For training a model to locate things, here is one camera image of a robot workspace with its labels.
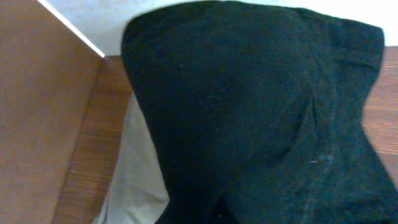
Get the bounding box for black shorts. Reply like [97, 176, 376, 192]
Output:
[121, 1, 397, 224]

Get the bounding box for folded beige shorts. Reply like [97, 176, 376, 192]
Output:
[93, 94, 169, 224]

